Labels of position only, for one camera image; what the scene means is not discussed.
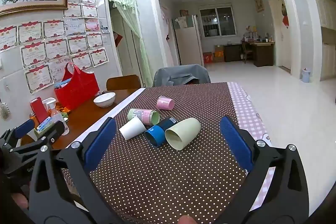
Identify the clear spray bottle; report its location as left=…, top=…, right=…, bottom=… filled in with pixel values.
left=42, top=98, right=70, bottom=135

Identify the white bowl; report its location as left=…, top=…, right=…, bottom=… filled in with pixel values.
left=93, top=92, right=116, bottom=108

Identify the red bag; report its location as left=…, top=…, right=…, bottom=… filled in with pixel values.
left=54, top=63, right=100, bottom=111

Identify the white cup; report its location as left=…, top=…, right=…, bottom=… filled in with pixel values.
left=119, top=117, right=146, bottom=141

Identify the white refrigerator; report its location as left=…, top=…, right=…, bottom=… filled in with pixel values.
left=172, top=15, right=205, bottom=66

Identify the blue cup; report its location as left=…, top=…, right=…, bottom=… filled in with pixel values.
left=145, top=116, right=178, bottom=147

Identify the group of wall certificates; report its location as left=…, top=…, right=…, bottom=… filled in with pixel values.
left=0, top=0, right=109, bottom=94

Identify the wooden desk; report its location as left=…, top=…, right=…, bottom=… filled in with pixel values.
left=248, top=40, right=276, bottom=67

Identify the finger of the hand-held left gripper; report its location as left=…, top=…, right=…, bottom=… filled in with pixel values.
left=0, top=119, right=35, bottom=152
left=9, top=121, right=66, bottom=159

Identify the red door decoration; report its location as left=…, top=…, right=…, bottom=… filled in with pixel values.
left=281, top=0, right=290, bottom=28

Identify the dark low cabinet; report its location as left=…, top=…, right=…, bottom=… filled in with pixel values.
left=224, top=43, right=242, bottom=62

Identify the chair with grey jacket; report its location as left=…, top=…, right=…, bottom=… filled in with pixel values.
left=153, top=64, right=212, bottom=87

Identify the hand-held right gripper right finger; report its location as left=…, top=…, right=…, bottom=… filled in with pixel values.
left=210, top=116, right=310, bottom=224

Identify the pink checked tablecloth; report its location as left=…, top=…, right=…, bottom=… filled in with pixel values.
left=226, top=81, right=277, bottom=215

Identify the person's left hand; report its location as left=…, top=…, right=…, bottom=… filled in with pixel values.
left=11, top=192, right=29, bottom=211

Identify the blue and white box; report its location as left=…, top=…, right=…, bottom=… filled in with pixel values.
left=35, top=116, right=57, bottom=133

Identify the window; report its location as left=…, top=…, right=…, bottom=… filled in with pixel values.
left=199, top=5, right=236, bottom=37

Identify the blue trash bin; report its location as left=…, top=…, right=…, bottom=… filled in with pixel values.
left=301, top=68, right=312, bottom=83

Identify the green door curtain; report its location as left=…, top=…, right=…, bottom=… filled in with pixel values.
left=107, top=0, right=154, bottom=86

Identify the pale green cup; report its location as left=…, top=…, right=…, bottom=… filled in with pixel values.
left=164, top=117, right=201, bottom=151

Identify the green and pink patterned cup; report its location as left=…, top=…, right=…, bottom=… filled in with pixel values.
left=127, top=108, right=160, bottom=126

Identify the orange cardboard box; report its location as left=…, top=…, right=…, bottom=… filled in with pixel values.
left=213, top=45, right=225, bottom=63

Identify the dark wooden chair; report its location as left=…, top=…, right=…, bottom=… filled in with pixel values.
left=241, top=40, right=254, bottom=63

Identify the white door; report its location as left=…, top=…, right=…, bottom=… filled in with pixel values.
left=269, top=0, right=292, bottom=72

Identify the brown dotted tablecloth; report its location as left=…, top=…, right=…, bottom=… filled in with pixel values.
left=62, top=82, right=252, bottom=224

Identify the white wall cabinet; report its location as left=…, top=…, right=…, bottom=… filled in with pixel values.
left=304, top=0, right=336, bottom=81

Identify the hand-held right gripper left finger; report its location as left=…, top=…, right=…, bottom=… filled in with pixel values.
left=28, top=117, right=126, bottom=224

